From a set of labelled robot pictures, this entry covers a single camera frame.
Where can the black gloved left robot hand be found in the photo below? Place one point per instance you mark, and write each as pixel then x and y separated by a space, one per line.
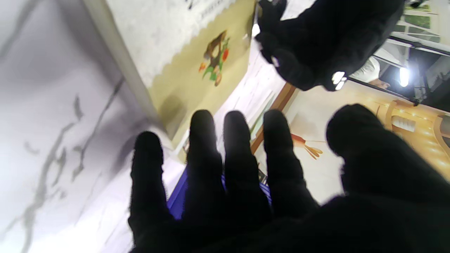
pixel 323 38

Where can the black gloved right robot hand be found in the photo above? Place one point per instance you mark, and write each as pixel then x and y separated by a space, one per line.
pixel 281 218

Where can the beige and white cover book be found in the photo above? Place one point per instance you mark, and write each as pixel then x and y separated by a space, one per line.
pixel 175 45

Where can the blue perforated plastic file holder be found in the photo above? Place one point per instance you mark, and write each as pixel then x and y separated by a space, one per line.
pixel 179 200

